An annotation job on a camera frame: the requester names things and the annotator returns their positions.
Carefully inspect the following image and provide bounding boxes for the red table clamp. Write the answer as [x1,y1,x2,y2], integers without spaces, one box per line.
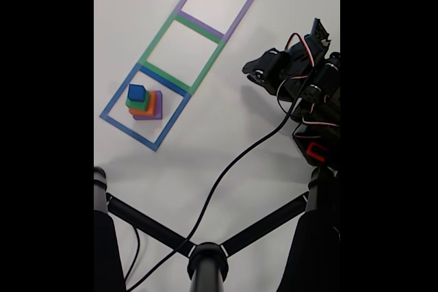
[305,141,329,163]

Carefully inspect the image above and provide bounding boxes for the blue tape square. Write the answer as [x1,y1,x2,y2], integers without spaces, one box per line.
[99,62,192,152]

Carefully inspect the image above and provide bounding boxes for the green foam cube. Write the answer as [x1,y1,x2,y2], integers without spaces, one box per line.
[125,92,151,112]

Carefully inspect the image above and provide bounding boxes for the purple foam block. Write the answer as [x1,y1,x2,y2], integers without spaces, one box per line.
[132,90,164,121]

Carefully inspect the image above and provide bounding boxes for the orange foam block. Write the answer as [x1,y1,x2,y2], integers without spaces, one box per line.
[128,90,157,117]

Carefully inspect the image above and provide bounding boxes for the small blue foam cube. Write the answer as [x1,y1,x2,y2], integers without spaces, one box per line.
[127,83,146,103]

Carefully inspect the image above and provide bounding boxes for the thin black cable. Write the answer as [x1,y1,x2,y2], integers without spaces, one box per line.
[123,226,141,282]

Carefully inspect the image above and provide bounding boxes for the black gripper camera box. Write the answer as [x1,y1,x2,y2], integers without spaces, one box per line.
[303,17,332,57]

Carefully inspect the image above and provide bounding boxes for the green tape square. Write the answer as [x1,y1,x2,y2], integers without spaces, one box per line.
[138,11,229,96]

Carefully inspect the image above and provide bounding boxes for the black tripod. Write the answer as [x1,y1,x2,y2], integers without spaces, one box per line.
[94,165,341,292]

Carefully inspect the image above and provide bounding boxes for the black camera cable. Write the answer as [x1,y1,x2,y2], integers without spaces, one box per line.
[125,66,318,292]

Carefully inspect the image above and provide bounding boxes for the red white servo wires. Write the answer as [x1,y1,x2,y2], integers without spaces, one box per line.
[275,32,341,141]

